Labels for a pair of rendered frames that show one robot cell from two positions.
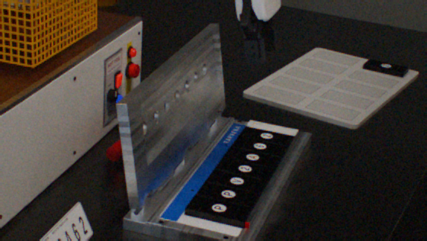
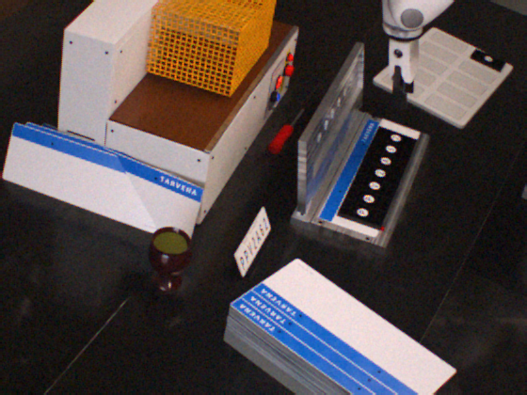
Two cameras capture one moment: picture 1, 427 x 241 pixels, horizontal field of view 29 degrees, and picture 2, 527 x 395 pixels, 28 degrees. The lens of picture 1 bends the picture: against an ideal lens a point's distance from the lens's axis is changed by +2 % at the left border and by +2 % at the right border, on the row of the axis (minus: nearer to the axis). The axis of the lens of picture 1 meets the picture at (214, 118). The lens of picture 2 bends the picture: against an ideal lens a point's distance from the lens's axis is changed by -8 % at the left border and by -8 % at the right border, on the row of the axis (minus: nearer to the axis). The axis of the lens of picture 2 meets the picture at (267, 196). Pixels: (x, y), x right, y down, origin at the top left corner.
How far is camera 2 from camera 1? 1.11 m
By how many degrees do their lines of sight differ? 16
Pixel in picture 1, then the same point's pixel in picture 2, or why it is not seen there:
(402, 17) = not seen: outside the picture
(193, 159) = (339, 158)
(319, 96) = (435, 89)
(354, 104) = (462, 102)
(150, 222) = (312, 222)
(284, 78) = not seen: hidden behind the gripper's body
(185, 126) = (336, 136)
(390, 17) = not seen: outside the picture
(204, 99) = (349, 105)
